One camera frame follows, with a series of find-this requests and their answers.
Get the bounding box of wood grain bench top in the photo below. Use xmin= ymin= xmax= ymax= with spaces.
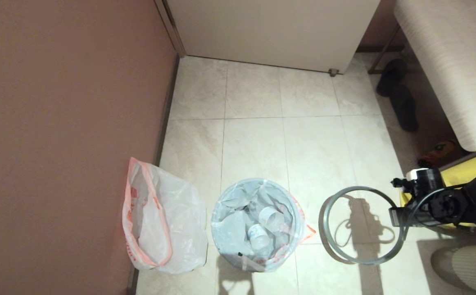
xmin=394 ymin=0 xmax=476 ymax=152

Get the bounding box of grey door frame strip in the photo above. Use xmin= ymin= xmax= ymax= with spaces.
xmin=154 ymin=0 xmax=186 ymax=58

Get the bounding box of yellow fabric bag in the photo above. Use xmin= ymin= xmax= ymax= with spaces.
xmin=400 ymin=150 xmax=476 ymax=233

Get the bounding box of white plastic bag orange trim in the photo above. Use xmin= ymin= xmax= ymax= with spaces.
xmin=122 ymin=157 xmax=209 ymax=274

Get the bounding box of used white printed trash bag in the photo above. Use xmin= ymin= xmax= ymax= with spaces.
xmin=211 ymin=178 xmax=316 ymax=273

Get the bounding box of grey bin rim ring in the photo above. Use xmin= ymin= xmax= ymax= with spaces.
xmin=318 ymin=186 xmax=406 ymax=266

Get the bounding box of black slipper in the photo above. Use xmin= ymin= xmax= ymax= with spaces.
xmin=376 ymin=59 xmax=407 ymax=98
xmin=390 ymin=88 xmax=419 ymax=132

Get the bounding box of grey ribbed cylinder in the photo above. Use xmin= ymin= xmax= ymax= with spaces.
xmin=430 ymin=245 xmax=476 ymax=295

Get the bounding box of white door panel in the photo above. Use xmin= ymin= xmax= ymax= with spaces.
xmin=166 ymin=0 xmax=381 ymax=75

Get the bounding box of orange brown shoe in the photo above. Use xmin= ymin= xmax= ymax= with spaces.
xmin=417 ymin=141 xmax=458 ymax=168

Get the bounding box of dark metal bench leg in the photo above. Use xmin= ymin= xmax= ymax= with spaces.
xmin=367 ymin=25 xmax=400 ymax=75

